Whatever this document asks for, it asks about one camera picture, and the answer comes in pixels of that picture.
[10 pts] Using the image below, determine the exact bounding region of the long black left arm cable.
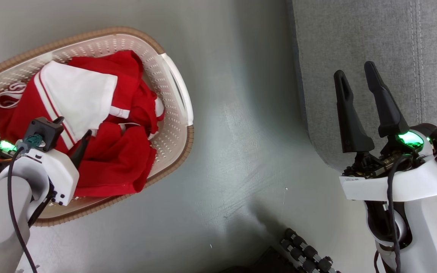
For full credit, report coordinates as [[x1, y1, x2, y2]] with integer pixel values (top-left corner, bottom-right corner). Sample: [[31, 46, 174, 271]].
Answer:
[[7, 135, 45, 273]]

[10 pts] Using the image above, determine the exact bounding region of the long black arm cable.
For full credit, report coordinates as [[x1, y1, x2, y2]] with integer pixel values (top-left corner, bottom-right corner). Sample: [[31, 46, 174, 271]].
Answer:
[[7, 135, 45, 273], [387, 155, 414, 273]]

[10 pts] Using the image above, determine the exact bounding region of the grey fabric sofa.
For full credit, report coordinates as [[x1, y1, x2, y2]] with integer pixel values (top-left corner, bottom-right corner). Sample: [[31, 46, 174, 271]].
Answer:
[[286, 0, 437, 220]]

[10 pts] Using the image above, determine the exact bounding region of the red garment with white trim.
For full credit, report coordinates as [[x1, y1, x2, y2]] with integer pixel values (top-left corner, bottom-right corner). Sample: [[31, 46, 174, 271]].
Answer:
[[0, 50, 165, 198]]

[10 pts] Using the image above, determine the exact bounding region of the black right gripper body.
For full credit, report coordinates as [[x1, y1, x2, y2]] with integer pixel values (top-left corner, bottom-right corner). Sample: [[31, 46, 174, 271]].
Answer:
[[342, 123, 437, 178]]

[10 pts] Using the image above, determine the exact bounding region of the short black left arm cable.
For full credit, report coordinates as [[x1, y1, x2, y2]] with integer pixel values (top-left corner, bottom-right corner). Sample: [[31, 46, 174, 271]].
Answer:
[[28, 184, 56, 228]]

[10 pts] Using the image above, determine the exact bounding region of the cream perforated laundry basket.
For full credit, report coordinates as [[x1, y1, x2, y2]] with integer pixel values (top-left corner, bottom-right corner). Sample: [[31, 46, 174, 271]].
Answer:
[[0, 26, 195, 227]]

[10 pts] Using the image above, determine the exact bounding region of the long black right arm cable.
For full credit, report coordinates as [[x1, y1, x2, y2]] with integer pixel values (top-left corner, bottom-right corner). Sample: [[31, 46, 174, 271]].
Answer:
[[387, 155, 414, 273]]

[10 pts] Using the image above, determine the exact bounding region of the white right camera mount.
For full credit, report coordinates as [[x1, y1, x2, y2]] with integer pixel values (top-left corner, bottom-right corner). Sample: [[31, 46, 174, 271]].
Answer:
[[339, 154, 437, 201]]

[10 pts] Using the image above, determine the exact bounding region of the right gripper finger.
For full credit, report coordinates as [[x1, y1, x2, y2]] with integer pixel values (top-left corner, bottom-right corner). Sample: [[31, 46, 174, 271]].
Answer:
[[334, 70, 375, 154], [364, 61, 410, 138]]

